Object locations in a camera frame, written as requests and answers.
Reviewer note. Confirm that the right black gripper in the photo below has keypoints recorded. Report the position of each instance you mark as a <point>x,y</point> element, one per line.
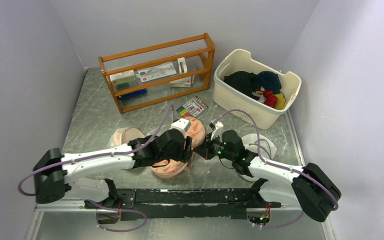
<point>204,151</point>

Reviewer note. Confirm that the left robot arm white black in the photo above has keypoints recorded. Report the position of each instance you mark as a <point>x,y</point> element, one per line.
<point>58,175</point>

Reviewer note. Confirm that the white round mesh laundry bag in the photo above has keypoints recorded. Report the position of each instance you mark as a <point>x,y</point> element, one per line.
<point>267,149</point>

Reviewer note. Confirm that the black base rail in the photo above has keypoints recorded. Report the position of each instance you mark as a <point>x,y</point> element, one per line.
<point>184,203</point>

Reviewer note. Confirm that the white paper sheet on shelf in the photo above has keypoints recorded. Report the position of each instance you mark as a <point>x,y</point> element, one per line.
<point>156,72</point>

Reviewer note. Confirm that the black garment in basket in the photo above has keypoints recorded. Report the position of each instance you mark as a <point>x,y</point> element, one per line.
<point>242,81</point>

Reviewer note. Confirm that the beige round mesh laundry bag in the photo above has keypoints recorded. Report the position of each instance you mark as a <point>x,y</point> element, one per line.
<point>123,136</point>

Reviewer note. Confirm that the yellow garment in basket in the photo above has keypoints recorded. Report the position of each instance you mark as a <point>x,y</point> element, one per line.
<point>280,101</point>

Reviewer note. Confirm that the dark blue garment in basket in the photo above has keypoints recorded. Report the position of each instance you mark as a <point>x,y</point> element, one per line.
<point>267,80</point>

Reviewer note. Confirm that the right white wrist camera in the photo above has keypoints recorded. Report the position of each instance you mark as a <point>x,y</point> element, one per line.
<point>217,128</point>

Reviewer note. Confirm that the white red box left shelf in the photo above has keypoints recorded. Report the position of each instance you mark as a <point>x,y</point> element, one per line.
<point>123,80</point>

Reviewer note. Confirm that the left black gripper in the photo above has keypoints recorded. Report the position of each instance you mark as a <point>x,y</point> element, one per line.
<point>184,154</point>

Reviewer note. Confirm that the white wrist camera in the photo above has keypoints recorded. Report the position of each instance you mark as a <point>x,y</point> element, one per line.
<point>217,128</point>
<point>181,125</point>

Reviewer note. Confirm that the blue item on lower shelf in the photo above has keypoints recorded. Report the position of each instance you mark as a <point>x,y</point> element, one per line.
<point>133,94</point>

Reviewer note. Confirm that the pink floral mesh laundry bag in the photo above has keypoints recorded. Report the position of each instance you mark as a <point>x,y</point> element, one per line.
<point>169,168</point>

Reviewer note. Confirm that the cream plastic laundry basket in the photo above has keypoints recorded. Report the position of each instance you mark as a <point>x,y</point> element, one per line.
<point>229,98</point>

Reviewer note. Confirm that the white upright item on shelf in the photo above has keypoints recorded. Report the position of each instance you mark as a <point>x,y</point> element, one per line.
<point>182,65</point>

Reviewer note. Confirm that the pack of coloured markers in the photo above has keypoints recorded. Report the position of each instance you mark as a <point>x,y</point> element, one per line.
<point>192,108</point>

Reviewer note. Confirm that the orange wooden shelf rack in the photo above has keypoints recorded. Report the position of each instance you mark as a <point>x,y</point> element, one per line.
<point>199,52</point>

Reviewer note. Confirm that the red garment in basket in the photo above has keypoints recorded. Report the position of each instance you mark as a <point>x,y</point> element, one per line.
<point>266,97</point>

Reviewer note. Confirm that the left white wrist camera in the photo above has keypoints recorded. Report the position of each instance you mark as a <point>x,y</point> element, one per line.
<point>181,125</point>

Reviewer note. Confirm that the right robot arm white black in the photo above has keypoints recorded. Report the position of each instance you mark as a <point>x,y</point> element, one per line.
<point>306,187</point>

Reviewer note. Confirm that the white box on shelf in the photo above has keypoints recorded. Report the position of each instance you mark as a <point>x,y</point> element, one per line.
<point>186,82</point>

